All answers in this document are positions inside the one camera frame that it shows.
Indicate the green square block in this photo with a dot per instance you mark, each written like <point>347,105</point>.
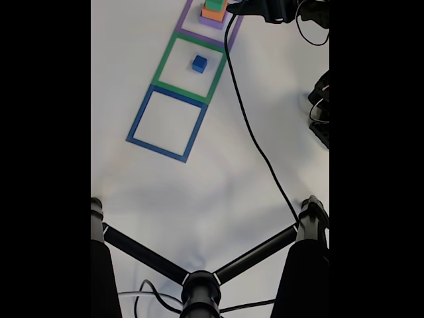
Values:
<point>215,5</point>

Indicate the orange square block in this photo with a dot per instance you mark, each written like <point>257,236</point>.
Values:
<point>212,15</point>

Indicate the small blue cube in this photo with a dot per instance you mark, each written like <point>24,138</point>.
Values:
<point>199,63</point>

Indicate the purple square block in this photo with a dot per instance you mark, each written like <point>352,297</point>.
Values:
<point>210,24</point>

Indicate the black tripod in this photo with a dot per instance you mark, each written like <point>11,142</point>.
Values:
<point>200,291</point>

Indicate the purple square frame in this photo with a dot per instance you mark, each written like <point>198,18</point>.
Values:
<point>198,38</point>

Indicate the green square frame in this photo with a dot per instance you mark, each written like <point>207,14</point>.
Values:
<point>162,63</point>

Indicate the blue square frame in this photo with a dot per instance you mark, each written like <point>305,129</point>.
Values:
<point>139,116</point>

